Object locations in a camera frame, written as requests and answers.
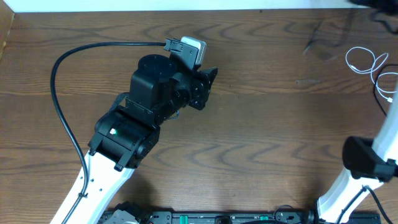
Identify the black usb cable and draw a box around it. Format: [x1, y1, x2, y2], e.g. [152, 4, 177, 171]
[372, 64, 398, 118]

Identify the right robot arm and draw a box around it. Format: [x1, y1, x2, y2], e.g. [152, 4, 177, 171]
[317, 93, 397, 223]

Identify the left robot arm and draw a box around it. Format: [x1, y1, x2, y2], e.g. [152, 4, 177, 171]
[52, 36, 218, 223]

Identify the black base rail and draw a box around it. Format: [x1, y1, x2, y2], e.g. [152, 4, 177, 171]
[99, 202, 382, 224]

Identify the left camera cable black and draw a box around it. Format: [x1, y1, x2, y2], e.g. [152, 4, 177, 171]
[50, 42, 167, 224]

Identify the camera cable black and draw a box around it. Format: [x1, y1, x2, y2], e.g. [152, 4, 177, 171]
[50, 42, 167, 224]
[337, 185, 386, 224]

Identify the right camera cable black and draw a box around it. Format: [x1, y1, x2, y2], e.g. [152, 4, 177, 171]
[337, 185, 386, 224]

